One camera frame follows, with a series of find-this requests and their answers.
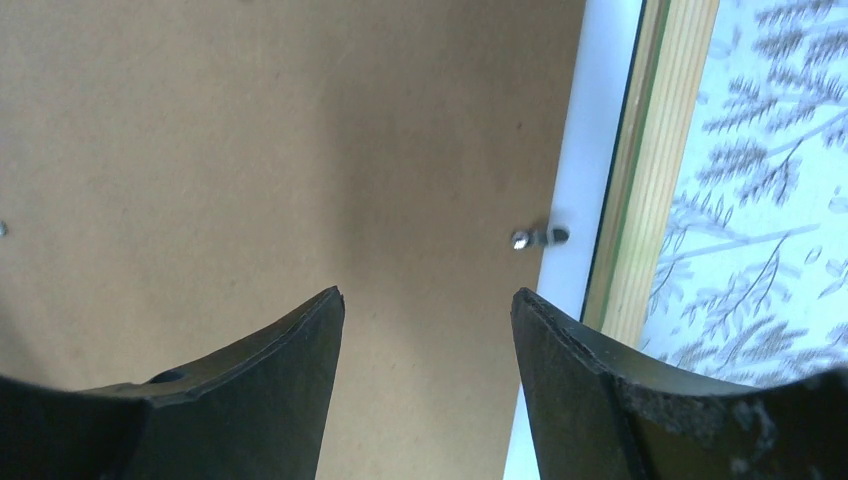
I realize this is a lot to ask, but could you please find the wooden picture frame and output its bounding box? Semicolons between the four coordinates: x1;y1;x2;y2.
581;1;719;349

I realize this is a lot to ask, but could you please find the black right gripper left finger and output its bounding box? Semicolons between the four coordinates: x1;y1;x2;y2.
1;287;345;479

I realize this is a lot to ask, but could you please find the small metal frame clip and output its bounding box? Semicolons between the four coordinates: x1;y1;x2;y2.
510;227;570;251

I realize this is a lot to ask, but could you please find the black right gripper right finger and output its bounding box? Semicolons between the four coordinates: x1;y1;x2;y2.
511;288;847;479

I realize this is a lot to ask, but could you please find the brown cardboard backing board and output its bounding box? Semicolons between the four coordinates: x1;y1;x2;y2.
1;1;586;479

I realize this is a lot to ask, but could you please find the floral patterned tablecloth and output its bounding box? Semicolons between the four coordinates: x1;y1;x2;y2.
640;1;847;387

